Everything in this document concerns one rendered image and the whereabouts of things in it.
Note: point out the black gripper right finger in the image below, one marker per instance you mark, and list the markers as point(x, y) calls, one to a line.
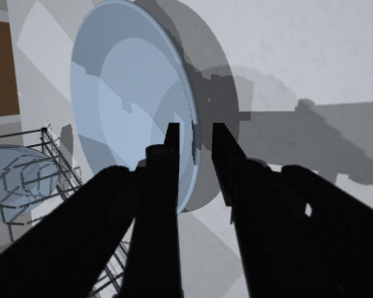
point(268, 210)

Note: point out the black wire dish rack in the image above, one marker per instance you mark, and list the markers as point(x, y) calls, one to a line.
point(44, 130)

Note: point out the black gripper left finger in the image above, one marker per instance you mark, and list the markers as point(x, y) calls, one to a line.
point(66, 252)

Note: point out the light blue plate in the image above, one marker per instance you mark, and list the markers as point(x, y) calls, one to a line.
point(128, 81)
point(11, 155)

